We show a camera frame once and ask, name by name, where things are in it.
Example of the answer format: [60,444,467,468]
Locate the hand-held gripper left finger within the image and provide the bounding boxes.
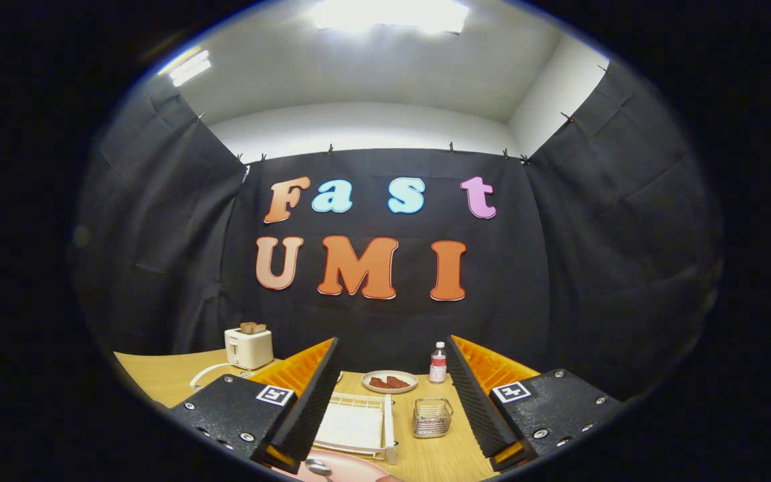
[170,336,344,475]

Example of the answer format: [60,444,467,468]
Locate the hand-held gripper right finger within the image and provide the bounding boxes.
[444,334,623,473]

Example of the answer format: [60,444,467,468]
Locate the white wire dish rack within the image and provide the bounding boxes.
[312,393,398,465]

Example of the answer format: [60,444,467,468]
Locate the small metal wire basket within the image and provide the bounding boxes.
[412,398,454,439]

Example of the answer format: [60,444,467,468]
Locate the metal spoon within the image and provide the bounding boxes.
[304,458,336,482]

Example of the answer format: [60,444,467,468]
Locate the pink plate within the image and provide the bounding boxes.
[272,447,393,482]

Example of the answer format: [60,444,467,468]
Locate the white plate with meat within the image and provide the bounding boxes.
[361,370,419,394]

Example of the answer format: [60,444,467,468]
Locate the clear bottle with red label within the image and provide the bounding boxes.
[429,341,448,384]

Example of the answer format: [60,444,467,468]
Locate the white toaster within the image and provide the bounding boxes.
[224,327,274,371]

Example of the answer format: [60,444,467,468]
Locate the black backdrop cloth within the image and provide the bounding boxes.
[71,60,724,402]

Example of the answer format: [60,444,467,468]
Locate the row of small black clips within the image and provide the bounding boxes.
[195,64,610,165]

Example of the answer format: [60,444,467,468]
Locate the small ceiling light bars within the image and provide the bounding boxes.
[168,50,212,88]

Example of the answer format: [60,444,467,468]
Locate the large ceiling light panel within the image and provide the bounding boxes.
[309,0,470,34]

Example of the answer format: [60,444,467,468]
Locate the white toaster cable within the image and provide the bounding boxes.
[189,362,256,390]

